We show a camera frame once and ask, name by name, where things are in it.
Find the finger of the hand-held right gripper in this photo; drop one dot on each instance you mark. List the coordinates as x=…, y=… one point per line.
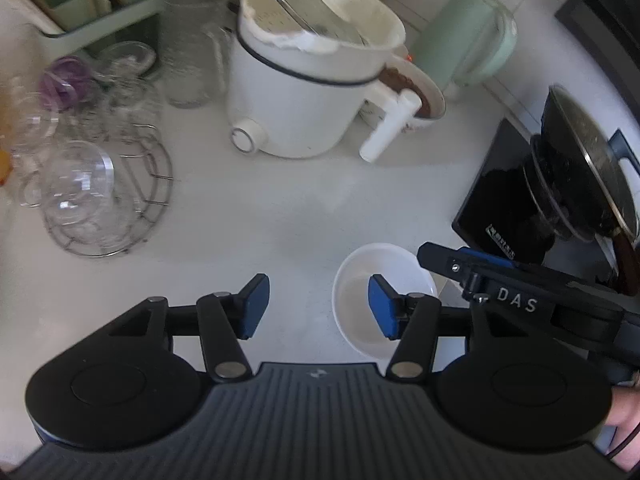
x=450, y=260

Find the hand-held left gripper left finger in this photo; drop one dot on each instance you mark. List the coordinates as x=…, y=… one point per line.
x=255, y=305

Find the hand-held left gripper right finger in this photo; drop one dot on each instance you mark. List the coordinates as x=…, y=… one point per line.
x=382, y=310

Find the white bowl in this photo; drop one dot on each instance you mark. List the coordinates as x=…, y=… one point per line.
x=360, y=320

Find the person's right hand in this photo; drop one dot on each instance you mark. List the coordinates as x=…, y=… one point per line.
x=625, y=405

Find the black induction cooktop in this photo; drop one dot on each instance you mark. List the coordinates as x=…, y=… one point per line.
x=495, y=200

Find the black wok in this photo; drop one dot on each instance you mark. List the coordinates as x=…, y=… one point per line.
x=560, y=185

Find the bowl with brown food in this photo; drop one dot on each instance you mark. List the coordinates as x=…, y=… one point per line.
x=425, y=92

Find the black pan with lid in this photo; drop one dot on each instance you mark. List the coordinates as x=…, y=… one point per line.
x=575, y=135

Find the white electric cooking pot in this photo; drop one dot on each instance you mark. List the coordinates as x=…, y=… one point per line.
x=300, y=105

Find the cluster of clear glass cups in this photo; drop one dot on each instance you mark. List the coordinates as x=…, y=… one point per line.
x=75, y=185

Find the pale green electric kettle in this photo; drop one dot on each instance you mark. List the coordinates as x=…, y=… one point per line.
x=465, y=40

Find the white cloth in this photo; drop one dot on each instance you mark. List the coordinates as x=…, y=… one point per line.
x=370, y=20

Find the ribbed glass pitcher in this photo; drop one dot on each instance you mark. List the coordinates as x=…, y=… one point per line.
x=190, y=45

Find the purple plastic item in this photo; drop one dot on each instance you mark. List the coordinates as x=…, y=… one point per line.
x=65, y=82

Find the glass pot lid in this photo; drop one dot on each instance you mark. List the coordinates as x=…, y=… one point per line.
x=310, y=0

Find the black kitchen appliance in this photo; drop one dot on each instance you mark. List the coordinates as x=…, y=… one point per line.
x=605, y=5

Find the green white utensil holder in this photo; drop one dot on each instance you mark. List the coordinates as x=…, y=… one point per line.
x=100, y=15

